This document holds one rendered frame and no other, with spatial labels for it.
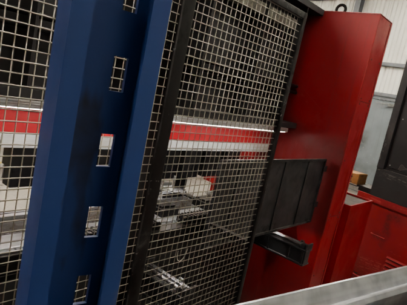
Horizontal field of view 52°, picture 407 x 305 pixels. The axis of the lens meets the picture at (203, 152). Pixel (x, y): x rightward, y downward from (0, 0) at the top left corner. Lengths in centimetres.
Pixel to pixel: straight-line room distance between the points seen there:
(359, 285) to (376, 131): 935
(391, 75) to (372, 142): 148
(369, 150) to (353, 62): 701
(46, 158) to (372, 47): 272
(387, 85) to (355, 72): 699
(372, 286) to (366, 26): 252
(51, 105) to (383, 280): 41
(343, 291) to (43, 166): 32
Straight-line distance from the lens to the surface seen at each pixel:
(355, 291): 48
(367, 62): 288
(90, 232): 165
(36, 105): 157
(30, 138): 182
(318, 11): 301
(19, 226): 194
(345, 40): 296
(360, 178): 444
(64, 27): 24
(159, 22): 26
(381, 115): 979
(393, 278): 55
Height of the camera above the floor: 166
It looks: 9 degrees down
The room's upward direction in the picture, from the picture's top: 12 degrees clockwise
